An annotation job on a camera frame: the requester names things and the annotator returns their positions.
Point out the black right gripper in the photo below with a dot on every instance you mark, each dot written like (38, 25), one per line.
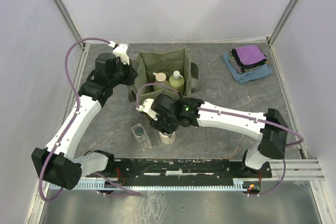
(158, 125)

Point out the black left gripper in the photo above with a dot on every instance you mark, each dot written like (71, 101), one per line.
(132, 74)

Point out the green canvas bag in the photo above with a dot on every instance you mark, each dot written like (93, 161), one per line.
(148, 63)

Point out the beige round bottle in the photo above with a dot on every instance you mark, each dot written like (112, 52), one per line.
(168, 138)

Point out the green bottle white pump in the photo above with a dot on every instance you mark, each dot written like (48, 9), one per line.
(177, 81)

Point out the green bottle beige pump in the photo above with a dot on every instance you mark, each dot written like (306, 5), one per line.
(160, 78)

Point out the clear glass bottle black cap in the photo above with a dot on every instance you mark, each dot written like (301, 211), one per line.
(141, 137)

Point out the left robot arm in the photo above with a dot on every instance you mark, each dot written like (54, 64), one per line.
(56, 163)

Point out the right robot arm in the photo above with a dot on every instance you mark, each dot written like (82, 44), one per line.
(268, 129)

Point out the striped cloth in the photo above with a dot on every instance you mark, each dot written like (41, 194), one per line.
(240, 69)

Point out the purple cloth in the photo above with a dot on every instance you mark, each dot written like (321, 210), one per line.
(249, 56)

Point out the blue cloth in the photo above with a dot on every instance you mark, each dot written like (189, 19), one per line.
(259, 73)

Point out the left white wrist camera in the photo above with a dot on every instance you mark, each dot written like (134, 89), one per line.
(120, 50)

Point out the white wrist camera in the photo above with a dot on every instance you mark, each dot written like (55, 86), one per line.
(120, 50)
(145, 108)

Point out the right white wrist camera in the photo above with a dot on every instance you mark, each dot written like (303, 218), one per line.
(145, 108)

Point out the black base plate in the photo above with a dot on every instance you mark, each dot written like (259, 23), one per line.
(182, 172)

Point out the aluminium frame post left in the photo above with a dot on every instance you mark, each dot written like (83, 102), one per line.
(67, 19)

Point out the aluminium frame post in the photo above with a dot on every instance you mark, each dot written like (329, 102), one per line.
(67, 19)
(282, 21)

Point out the aluminium frame rail right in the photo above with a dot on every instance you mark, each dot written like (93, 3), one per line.
(284, 90)

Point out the aluminium front rail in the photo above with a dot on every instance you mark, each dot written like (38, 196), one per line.
(290, 170)

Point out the aluminium frame post right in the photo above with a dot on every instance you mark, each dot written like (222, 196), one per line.
(282, 21)

